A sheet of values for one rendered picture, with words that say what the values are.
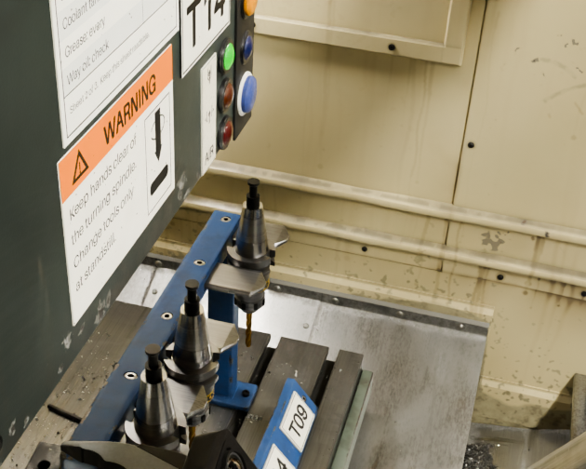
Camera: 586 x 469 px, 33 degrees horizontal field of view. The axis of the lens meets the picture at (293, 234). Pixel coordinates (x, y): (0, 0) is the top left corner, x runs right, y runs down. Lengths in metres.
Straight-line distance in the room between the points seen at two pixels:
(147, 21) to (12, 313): 0.19
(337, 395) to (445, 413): 0.24
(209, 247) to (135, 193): 0.68
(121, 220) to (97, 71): 0.11
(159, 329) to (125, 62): 0.63
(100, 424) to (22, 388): 0.53
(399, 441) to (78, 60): 1.27
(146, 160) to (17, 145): 0.17
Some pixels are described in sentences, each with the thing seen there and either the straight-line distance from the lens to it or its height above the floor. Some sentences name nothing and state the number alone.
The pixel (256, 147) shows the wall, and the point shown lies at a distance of 1.68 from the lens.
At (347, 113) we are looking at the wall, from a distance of 1.60.
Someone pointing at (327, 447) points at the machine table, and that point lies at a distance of 1.48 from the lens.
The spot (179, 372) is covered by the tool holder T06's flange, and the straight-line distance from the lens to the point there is 1.10.
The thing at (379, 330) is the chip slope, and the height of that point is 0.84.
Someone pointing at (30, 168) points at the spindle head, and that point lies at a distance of 0.48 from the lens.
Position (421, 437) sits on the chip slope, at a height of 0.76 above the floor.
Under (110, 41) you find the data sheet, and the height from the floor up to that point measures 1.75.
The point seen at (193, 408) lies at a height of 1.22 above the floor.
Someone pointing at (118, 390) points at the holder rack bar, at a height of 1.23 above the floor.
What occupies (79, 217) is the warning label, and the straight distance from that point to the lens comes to 0.54.
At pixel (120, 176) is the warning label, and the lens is 0.59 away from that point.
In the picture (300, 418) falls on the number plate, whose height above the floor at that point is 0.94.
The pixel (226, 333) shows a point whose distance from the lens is 1.17.
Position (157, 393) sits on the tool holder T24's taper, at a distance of 1.00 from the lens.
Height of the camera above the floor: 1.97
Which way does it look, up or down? 35 degrees down
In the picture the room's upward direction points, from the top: 4 degrees clockwise
